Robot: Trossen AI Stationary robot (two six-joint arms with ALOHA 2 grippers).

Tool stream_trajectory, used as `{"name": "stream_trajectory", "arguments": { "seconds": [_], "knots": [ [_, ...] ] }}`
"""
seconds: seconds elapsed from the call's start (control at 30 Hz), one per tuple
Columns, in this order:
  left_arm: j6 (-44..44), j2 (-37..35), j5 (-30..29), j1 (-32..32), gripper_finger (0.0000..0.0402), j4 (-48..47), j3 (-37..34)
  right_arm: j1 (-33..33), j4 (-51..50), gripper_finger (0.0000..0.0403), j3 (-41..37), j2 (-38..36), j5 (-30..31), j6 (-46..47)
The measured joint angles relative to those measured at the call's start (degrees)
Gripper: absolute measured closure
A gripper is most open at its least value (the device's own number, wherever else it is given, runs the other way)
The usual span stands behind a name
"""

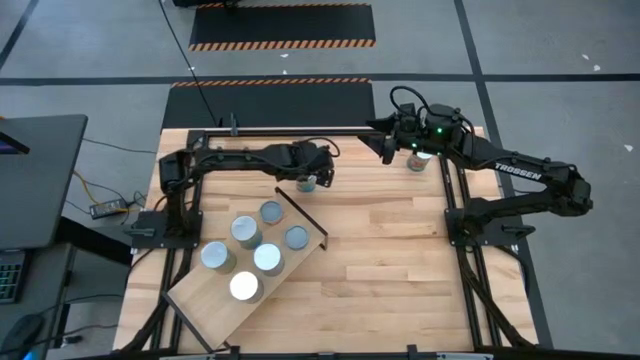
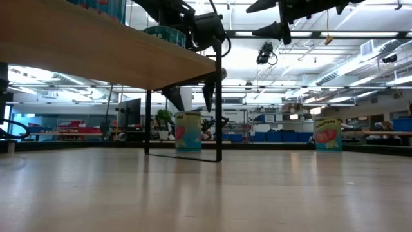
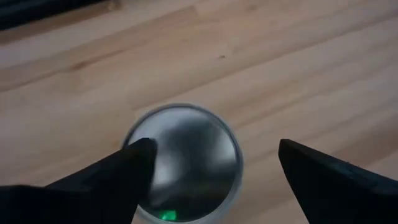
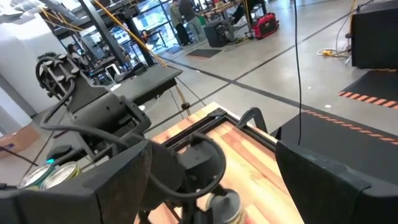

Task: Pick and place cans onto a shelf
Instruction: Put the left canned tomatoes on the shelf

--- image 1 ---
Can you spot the black hazard-striped floor mat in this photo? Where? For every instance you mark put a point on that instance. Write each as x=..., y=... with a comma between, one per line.
x=270, y=105
x=282, y=25

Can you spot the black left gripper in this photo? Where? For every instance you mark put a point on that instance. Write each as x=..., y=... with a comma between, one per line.
x=312, y=157

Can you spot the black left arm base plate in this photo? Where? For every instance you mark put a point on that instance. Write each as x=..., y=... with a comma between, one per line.
x=160, y=235

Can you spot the black computer mouse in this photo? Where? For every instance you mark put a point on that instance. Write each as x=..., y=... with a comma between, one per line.
x=20, y=332

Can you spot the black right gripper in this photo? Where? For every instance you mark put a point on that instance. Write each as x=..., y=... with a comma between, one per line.
x=432, y=130

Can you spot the cherries label tin can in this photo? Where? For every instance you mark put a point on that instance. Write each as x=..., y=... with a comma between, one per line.
x=268, y=259

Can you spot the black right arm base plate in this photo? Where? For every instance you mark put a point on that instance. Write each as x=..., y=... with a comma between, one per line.
x=492, y=235

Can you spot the backlit keyboard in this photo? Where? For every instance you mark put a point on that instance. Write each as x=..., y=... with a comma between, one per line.
x=10, y=275

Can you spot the dark green label tin can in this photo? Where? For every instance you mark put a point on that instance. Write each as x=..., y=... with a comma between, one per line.
x=296, y=237

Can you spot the black frame clamp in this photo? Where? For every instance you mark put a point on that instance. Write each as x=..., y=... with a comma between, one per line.
x=232, y=352
x=412, y=351
x=233, y=125

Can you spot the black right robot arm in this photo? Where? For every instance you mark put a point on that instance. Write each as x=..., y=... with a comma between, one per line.
x=520, y=170

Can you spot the black power adapter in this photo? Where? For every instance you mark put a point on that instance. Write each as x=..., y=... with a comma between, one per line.
x=107, y=208

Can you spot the tin can with red fruit print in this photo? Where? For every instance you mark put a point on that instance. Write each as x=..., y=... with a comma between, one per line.
x=306, y=184

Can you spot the tin can with peach print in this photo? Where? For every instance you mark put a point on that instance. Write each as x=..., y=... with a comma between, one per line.
x=218, y=257

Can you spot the tomatoes label tin can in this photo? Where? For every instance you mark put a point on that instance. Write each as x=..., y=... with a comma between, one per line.
x=419, y=161

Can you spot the small black plug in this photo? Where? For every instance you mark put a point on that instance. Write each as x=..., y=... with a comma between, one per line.
x=72, y=340

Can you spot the olive label tin can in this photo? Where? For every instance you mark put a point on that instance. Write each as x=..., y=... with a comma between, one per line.
x=246, y=286

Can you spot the black aluminium table frame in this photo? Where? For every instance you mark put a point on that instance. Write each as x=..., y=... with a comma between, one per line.
x=280, y=133

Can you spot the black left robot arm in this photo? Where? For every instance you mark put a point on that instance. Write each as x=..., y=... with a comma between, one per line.
x=240, y=160

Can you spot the green-teal label tin can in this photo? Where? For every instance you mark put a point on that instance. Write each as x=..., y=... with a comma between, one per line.
x=272, y=212

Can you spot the desk computer screen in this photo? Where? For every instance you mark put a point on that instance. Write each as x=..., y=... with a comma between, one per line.
x=12, y=143

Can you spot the grey keyboard table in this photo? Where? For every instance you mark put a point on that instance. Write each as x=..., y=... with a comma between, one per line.
x=42, y=295

